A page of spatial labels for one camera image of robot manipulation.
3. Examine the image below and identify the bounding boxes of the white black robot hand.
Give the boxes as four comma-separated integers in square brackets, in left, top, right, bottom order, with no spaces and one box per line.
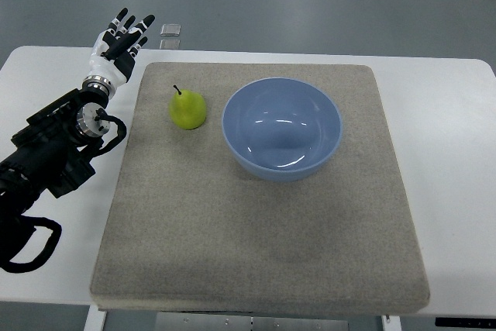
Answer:
[89,8,155,88]

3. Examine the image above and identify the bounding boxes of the green pear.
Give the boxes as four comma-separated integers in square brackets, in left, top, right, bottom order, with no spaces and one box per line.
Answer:
[168,84,207,130]

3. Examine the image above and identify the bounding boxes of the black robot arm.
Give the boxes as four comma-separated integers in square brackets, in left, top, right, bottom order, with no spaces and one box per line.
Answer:
[1,75,127,274]

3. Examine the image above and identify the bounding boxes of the blue bowl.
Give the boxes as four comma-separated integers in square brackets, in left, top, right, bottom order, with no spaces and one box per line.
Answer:
[222,78,343,182]

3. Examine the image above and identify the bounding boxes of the lower floor socket plate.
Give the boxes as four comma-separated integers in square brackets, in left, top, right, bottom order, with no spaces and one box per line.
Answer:
[159,38,181,50]

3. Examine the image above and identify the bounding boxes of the floor socket plate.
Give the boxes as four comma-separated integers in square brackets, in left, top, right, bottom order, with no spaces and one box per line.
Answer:
[159,38,181,50]
[160,24,181,36]

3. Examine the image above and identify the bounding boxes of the upper floor socket plate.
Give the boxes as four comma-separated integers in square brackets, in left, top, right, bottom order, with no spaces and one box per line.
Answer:
[160,24,181,36]

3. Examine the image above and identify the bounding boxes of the grey felt mat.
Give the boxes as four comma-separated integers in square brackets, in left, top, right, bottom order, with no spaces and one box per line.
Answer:
[90,62,430,315]

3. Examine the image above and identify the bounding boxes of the white table frame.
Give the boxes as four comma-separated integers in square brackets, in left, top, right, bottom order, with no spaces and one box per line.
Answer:
[82,305,495,330]

